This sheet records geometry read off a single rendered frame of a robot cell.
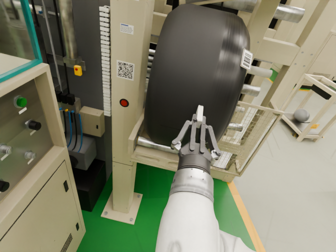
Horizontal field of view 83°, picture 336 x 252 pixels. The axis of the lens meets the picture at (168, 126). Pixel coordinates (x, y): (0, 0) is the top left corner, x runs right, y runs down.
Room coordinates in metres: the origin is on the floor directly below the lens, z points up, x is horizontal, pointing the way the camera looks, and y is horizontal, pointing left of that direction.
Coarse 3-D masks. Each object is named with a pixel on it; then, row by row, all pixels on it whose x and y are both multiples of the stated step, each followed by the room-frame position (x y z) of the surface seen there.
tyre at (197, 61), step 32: (160, 32) 0.67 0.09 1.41; (192, 32) 0.64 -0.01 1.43; (224, 32) 0.66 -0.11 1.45; (160, 64) 0.57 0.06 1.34; (192, 64) 0.57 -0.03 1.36; (224, 64) 0.58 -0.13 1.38; (160, 96) 0.52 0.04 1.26; (192, 96) 0.52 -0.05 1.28; (224, 96) 0.53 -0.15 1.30; (160, 128) 0.52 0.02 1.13; (224, 128) 0.54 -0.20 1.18
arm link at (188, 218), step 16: (176, 192) 0.21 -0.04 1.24; (192, 192) 0.21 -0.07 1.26; (176, 208) 0.17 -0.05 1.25; (192, 208) 0.17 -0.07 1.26; (208, 208) 0.19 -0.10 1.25; (160, 224) 0.16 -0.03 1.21; (176, 224) 0.15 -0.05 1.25; (192, 224) 0.15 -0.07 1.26; (208, 224) 0.16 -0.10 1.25; (160, 240) 0.13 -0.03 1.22; (176, 240) 0.12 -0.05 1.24; (192, 240) 0.13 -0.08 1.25; (208, 240) 0.13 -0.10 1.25
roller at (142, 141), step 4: (140, 136) 0.68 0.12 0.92; (136, 140) 0.66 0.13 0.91; (140, 140) 0.66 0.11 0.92; (144, 140) 0.66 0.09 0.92; (148, 140) 0.67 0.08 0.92; (140, 144) 0.65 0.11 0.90; (144, 144) 0.65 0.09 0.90; (148, 144) 0.65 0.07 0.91; (152, 144) 0.65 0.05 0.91; (156, 144) 0.66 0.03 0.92; (160, 144) 0.66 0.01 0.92; (156, 148) 0.65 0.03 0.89; (160, 148) 0.65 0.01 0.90; (164, 148) 0.65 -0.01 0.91; (168, 148) 0.65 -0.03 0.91; (172, 152) 0.65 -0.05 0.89; (176, 152) 0.65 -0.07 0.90
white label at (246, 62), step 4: (244, 48) 0.63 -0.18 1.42; (244, 52) 0.62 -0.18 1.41; (248, 52) 0.63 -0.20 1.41; (244, 56) 0.62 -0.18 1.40; (248, 56) 0.63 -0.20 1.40; (244, 60) 0.61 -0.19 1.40; (248, 60) 0.62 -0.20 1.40; (240, 64) 0.59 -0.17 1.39; (244, 64) 0.60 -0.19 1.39; (248, 64) 0.61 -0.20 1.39; (248, 68) 0.60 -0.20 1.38
